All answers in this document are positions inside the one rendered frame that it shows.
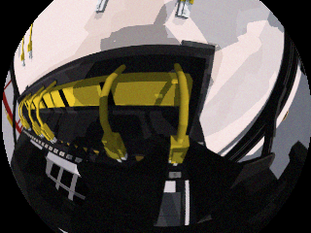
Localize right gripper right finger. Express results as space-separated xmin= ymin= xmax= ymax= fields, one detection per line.
xmin=184 ymin=137 xmax=275 ymax=222

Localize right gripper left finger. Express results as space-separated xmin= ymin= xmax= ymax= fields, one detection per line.
xmin=77 ymin=137 xmax=170 ymax=225

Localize black rack frame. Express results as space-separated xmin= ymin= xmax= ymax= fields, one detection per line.
xmin=14 ymin=40 xmax=216 ymax=226

